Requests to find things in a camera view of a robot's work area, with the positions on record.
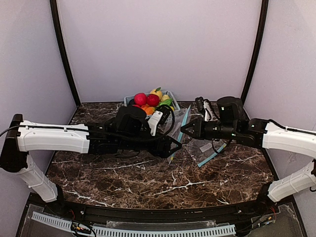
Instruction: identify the black frame post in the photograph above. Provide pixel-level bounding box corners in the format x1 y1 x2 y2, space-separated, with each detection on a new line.
240 0 269 104
49 0 81 108

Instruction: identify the orange fruit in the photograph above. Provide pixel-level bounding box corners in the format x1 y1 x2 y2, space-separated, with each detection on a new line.
141 105 156 116

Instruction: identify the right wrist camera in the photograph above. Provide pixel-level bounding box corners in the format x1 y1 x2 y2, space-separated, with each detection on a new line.
195 97 214 122

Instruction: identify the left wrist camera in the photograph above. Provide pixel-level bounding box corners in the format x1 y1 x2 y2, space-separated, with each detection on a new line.
147 105 175 136

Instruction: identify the black front rail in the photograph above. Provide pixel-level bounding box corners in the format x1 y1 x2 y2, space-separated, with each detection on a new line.
39 201 272 224

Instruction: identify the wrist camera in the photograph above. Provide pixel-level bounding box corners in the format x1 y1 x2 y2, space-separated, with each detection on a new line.
147 105 175 136
195 97 214 122

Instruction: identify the red apple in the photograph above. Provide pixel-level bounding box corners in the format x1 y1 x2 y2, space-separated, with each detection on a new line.
147 94 160 107
134 93 147 107

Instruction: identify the left black frame post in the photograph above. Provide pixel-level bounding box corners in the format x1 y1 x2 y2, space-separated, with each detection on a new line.
49 0 81 108

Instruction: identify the white slotted cable duct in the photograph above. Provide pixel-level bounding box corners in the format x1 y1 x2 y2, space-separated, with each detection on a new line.
31 211 237 237

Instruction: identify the right black frame post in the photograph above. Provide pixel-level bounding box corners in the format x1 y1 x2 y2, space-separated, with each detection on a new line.
240 0 269 104

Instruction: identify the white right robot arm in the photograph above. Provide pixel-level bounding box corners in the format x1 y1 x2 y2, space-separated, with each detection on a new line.
181 96 316 203

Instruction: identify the clear zip top bag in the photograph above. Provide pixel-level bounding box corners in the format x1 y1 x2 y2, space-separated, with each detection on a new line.
162 105 192 165

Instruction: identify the blue plastic basket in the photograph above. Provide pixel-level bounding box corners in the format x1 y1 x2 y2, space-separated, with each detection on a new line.
123 91 180 111

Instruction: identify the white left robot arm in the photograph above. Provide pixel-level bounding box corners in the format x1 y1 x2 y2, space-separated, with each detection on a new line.
0 105 182 203

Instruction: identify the yellow pear with leaf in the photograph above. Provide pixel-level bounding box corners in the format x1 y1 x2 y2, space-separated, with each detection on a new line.
150 87 163 99

